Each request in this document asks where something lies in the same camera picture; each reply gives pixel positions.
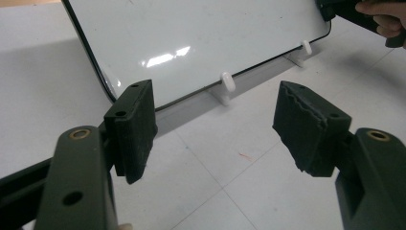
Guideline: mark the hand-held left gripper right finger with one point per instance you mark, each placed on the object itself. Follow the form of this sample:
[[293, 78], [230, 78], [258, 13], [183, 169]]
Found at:
[[306, 131]]

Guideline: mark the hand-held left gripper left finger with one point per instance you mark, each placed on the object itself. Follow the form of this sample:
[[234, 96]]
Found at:
[[132, 127]]

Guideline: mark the white whiteboard stand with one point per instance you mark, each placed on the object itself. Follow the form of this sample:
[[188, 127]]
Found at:
[[228, 81]]

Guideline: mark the white whiteboard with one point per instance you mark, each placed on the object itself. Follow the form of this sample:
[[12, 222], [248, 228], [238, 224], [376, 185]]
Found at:
[[191, 32]]

